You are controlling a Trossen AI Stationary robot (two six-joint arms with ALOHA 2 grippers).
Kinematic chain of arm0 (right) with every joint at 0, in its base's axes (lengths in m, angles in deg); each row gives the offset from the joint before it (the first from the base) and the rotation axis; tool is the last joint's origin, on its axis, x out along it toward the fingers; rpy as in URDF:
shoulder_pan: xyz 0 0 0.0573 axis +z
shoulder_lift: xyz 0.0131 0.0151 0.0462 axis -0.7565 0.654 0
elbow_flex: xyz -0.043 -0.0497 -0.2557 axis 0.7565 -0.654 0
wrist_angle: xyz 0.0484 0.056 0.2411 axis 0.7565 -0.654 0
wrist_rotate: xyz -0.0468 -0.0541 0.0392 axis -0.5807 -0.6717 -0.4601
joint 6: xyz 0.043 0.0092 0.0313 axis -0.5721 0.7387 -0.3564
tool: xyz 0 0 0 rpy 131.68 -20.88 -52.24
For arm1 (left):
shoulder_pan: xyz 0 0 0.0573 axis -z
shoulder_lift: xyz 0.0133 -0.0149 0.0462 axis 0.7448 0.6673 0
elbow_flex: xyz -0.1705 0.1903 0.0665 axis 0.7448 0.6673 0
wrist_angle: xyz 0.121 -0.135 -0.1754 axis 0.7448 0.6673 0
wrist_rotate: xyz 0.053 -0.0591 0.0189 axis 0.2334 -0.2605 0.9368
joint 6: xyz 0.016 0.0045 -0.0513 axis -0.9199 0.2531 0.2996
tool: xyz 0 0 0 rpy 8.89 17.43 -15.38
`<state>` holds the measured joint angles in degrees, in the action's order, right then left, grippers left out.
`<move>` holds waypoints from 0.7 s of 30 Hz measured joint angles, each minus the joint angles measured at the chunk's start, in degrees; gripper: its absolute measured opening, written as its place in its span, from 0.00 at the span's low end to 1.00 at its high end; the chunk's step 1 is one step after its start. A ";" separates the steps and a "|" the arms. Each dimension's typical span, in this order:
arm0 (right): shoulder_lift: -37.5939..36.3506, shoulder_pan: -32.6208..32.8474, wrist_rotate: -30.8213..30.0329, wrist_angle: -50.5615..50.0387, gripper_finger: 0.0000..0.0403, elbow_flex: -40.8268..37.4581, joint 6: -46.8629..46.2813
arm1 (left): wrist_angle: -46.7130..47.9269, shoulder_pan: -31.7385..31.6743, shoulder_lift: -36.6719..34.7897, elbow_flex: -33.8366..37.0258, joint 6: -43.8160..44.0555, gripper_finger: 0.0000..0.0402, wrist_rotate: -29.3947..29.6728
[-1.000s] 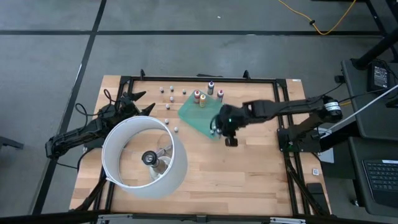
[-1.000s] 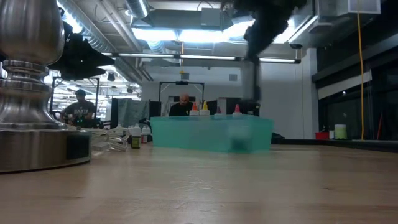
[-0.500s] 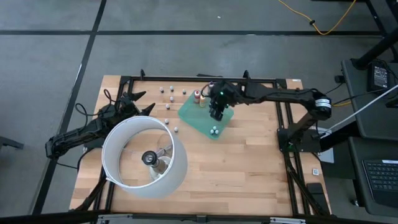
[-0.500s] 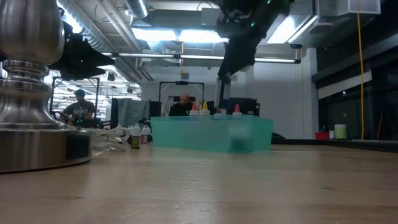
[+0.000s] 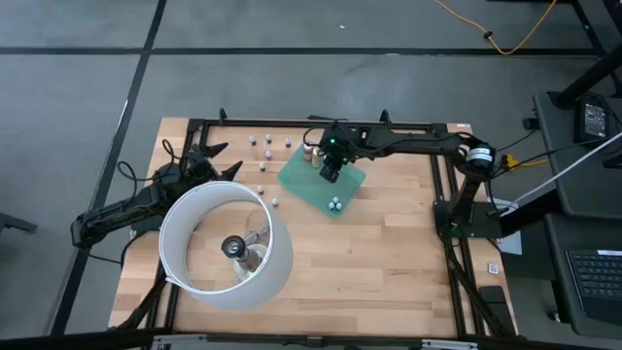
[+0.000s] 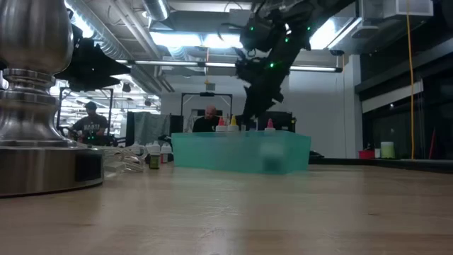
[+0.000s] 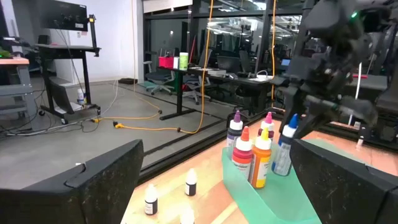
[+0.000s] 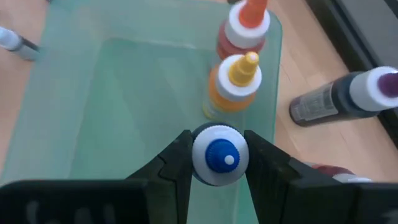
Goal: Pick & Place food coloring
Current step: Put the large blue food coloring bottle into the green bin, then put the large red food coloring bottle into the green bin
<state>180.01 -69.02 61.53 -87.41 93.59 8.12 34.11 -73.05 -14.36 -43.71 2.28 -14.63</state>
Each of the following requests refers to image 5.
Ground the short yellow cord with plug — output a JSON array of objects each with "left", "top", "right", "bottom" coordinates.
[{"left": 500, "top": 153, "right": 550, "bottom": 171}]

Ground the black desk support beam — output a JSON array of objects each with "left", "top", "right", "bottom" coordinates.
[{"left": 499, "top": 188, "right": 560, "bottom": 238}]

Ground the grey chair base leg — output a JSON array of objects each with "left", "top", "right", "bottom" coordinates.
[{"left": 0, "top": 211, "right": 39, "bottom": 234}]

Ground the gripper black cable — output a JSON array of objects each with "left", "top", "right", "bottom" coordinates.
[
  {"left": 116, "top": 139, "right": 182, "bottom": 196},
  {"left": 301, "top": 123, "right": 336, "bottom": 147}
]

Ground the thin black stand leg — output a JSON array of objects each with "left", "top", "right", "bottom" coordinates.
[{"left": 569, "top": 0, "right": 622, "bottom": 88}]

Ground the black power cable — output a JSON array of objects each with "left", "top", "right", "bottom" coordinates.
[{"left": 504, "top": 137, "right": 622, "bottom": 169}]

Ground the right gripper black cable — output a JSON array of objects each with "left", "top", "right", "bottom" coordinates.
[{"left": 301, "top": 123, "right": 336, "bottom": 147}]

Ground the black desk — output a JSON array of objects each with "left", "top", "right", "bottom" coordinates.
[
  {"left": 543, "top": 212, "right": 622, "bottom": 341},
  {"left": 533, "top": 90, "right": 622, "bottom": 221}
]

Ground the black flat rounded device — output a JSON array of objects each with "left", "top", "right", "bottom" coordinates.
[{"left": 478, "top": 285, "right": 509, "bottom": 317}]

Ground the white cable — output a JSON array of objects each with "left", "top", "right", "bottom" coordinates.
[{"left": 499, "top": 130, "right": 622, "bottom": 213}]

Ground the white lamp shade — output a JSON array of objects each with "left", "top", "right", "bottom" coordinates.
[{"left": 158, "top": 180, "right": 294, "bottom": 312}]

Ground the green translucent plastic tray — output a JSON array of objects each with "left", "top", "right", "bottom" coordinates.
[{"left": 277, "top": 144, "right": 367, "bottom": 220}]

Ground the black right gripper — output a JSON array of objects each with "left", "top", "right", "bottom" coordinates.
[{"left": 319, "top": 130, "right": 352, "bottom": 184}]

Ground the black rig crossbar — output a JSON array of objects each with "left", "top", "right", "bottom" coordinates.
[{"left": 0, "top": 328, "right": 622, "bottom": 350}]

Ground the black power adapter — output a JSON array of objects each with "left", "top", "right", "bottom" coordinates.
[{"left": 574, "top": 95, "right": 614, "bottom": 145}]

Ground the black keyboard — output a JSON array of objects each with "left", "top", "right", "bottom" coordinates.
[{"left": 566, "top": 248, "right": 622, "bottom": 328}]

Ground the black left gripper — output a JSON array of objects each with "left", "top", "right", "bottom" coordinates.
[{"left": 184, "top": 142, "right": 243, "bottom": 182}]

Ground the long yellow extension cord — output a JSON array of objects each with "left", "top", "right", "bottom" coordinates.
[{"left": 433, "top": 0, "right": 559, "bottom": 56}]

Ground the thick black desk leg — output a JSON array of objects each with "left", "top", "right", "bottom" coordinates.
[{"left": 548, "top": 41, "right": 622, "bottom": 111}]

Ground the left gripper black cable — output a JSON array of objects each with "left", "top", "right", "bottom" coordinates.
[{"left": 116, "top": 139, "right": 182, "bottom": 196}]

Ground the black floor cable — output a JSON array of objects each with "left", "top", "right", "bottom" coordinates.
[{"left": 86, "top": 231, "right": 142, "bottom": 267}]

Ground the black aluminium table frame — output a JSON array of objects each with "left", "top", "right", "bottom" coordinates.
[{"left": 110, "top": 118, "right": 519, "bottom": 341}]

